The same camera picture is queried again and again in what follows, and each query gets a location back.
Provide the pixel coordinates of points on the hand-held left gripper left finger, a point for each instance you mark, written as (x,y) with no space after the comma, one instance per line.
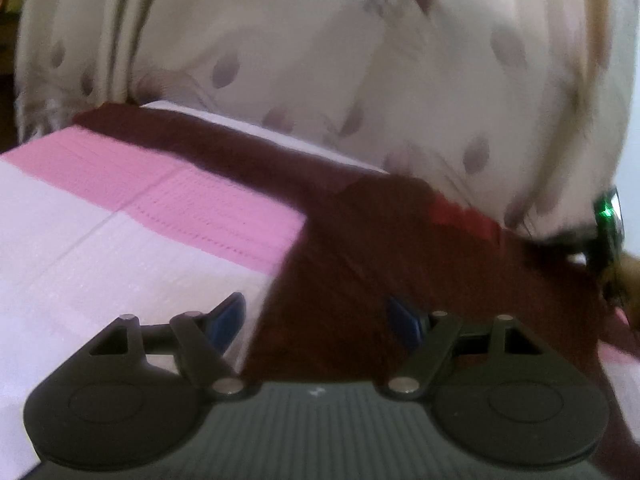
(227,321)

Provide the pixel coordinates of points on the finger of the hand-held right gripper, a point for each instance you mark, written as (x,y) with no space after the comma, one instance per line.
(555,245)

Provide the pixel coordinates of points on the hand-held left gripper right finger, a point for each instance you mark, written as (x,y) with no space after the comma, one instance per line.
(403,321)

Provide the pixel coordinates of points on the dark red fuzzy cloth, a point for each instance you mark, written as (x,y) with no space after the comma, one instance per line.
(380,270)

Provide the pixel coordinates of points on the person's right hand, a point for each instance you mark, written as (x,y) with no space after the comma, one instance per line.
(627,272)

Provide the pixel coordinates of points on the pink and white bed sheet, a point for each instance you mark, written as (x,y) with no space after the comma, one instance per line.
(125,240)

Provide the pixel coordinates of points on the beige leaf print curtain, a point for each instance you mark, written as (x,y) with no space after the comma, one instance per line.
(320,60)

